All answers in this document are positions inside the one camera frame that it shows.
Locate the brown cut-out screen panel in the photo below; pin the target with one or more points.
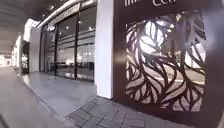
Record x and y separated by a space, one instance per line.
119 66

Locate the building with glass front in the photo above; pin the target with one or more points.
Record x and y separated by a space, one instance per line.
68 46

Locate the grey brick paving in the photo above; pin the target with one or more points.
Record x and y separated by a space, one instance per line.
100 114

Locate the pale tiled entrance floor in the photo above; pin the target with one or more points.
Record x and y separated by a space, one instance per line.
56 90

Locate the small brown cut-out screen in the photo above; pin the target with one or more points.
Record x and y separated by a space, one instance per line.
25 58

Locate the grey concrete path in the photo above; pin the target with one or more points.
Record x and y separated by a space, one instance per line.
20 100

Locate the dark overhead canopy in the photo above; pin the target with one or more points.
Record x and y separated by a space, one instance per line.
13 20

